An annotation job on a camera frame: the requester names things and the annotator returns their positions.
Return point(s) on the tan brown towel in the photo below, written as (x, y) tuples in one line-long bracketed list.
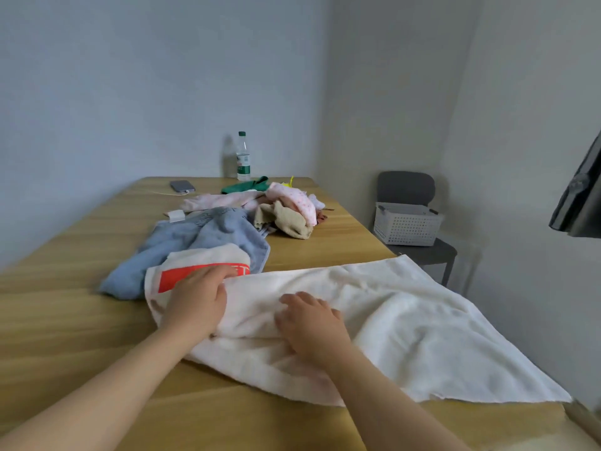
[(291, 225)]

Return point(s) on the clear green-label water bottle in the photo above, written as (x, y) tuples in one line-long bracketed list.
[(243, 161)]

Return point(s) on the pale pink towel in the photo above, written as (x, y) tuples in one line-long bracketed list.
[(220, 201)]

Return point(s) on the grey smartphone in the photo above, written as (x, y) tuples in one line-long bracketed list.
[(182, 186)]

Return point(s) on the grey chair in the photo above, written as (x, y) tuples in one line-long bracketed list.
[(406, 186)]

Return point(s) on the person's right forearm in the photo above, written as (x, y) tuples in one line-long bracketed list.
[(389, 413)]

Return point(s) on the wooden table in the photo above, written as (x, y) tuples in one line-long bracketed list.
[(70, 277)]

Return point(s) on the pink dotted cloth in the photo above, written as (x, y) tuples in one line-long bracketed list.
[(298, 199)]

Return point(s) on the green cloth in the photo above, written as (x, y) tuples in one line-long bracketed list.
[(242, 186)]

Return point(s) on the white plastic basket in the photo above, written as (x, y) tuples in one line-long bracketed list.
[(407, 225)]

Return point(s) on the person's left forearm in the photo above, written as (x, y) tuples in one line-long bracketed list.
[(94, 403)]

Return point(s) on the lilac dotted white cloth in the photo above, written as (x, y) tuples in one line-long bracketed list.
[(317, 201)]

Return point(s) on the grey-blue towel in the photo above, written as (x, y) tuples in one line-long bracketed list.
[(188, 239)]

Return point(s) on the person's left hand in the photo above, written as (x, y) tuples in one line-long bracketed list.
[(197, 305)]

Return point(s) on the dark grey curtain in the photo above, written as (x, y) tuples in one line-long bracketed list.
[(582, 201)]

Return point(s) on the person's right hand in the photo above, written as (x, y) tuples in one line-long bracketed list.
[(314, 328)]

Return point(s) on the cream white towel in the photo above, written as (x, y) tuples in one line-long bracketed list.
[(422, 333)]

